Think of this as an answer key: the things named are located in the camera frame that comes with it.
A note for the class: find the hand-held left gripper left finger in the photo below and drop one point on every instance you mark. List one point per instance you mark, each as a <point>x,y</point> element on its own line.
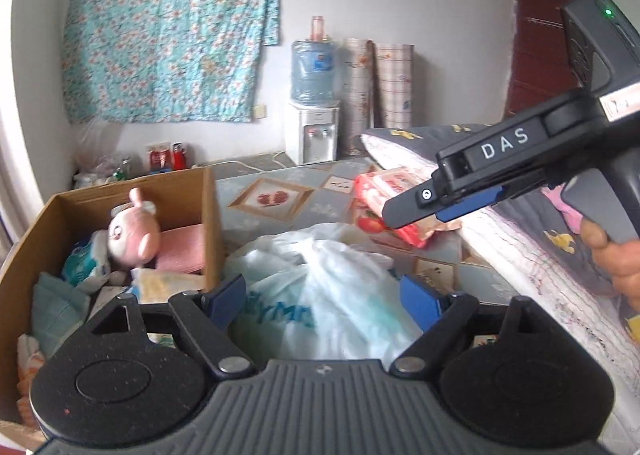
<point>227,300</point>

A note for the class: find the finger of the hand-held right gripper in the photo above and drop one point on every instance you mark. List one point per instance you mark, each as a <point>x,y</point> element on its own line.
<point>465,205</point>

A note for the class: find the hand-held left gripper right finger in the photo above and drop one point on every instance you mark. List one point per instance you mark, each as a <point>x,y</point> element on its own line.
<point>420,302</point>

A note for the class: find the yellow clear packet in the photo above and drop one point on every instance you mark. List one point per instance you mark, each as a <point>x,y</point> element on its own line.
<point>160,280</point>

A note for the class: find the pink wet wipes packet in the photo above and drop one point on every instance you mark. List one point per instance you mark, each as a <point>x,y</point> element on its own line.
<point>385,187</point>

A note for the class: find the white plastic bag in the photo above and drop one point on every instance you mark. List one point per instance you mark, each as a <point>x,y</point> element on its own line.
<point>310,295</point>

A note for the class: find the red tissue packet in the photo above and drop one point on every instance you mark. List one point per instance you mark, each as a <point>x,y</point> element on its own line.
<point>370,224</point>

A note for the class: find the pink plush toy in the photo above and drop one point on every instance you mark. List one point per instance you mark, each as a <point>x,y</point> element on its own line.
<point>132,240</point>

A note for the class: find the blue wet wipes packet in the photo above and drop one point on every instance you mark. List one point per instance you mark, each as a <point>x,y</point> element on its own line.
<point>82,260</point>

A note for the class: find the light blue towel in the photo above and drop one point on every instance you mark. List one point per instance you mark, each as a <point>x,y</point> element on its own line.
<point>55,310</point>

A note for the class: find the brown cardboard box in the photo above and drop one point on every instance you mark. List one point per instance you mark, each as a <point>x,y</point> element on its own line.
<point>35,255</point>

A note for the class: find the orange striped towel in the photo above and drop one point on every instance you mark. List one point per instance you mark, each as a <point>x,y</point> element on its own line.
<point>30,360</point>

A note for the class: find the person's right hand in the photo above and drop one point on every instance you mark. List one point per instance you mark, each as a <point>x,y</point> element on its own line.
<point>620,270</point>

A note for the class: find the dark red door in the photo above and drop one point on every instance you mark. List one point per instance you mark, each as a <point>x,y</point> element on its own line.
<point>540,45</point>

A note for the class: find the printed bed mat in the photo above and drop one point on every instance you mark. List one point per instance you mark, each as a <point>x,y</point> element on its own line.
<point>290,200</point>

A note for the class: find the white quilted mattress pad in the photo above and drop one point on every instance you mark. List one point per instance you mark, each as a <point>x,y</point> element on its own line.
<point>540,325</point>

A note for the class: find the floral rolled mat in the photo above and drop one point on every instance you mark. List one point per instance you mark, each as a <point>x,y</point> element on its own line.
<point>357,95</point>

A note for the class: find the white water dispenser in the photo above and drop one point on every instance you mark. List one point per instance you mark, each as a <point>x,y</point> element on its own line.
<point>312,135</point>

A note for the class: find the green cans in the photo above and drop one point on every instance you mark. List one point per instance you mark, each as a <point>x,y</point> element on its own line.
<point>122,169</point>

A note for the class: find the pile of white plastic bags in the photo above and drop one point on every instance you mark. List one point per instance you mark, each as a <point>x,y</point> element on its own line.
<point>92,177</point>

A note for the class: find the clear plastic bag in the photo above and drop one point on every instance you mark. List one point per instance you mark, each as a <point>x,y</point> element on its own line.
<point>100,145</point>

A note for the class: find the pink bottle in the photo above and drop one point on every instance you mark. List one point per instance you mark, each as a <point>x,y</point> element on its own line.
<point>318,29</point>

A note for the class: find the wall socket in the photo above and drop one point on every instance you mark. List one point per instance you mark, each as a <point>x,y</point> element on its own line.
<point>259,111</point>

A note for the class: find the floral wall cloth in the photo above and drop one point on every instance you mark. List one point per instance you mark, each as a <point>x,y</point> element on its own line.
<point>170,30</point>

